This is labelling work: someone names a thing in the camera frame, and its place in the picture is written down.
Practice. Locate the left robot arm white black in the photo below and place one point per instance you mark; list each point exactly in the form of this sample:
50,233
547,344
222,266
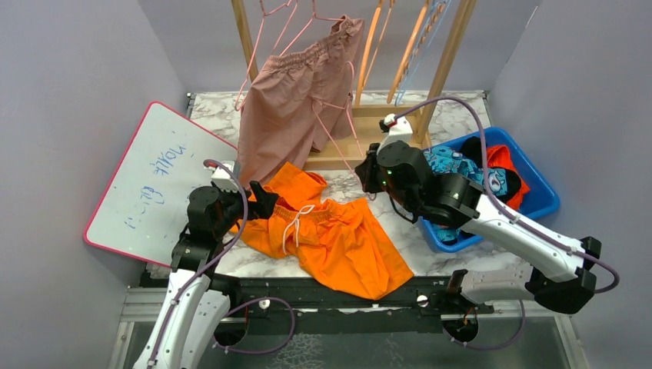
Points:
196,297

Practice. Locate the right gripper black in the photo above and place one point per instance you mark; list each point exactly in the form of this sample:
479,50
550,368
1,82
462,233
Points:
366,171

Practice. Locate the black shorts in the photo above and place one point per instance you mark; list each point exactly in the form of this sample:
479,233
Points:
504,180

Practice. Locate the wooden clothes rack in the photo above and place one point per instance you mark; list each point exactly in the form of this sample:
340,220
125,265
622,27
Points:
369,120

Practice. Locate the orange hanger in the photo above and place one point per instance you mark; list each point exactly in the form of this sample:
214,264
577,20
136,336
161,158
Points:
371,46
410,51

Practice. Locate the pink beige shorts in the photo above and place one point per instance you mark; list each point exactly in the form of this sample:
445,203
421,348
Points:
277,122

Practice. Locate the orange shorts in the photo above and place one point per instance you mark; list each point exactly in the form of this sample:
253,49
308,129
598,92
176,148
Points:
341,245

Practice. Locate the black mounting rail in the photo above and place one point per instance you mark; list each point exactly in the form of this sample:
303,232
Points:
307,307

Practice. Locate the blue shark print shorts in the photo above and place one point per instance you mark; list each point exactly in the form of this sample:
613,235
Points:
447,160

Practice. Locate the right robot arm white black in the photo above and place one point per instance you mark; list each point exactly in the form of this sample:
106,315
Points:
558,273

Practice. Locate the whiteboard with pink frame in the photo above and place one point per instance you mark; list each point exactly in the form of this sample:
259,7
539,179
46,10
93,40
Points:
143,209

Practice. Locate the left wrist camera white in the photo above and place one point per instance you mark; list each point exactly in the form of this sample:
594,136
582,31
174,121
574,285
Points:
224,178

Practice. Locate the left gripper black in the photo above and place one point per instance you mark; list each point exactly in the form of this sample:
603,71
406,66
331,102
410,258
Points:
266,201

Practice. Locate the blue plastic bin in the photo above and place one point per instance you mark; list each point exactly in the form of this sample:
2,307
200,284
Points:
539,202

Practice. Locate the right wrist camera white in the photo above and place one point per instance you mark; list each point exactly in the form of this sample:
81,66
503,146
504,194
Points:
395,129

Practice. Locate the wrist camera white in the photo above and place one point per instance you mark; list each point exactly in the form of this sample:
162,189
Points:
395,129
224,178

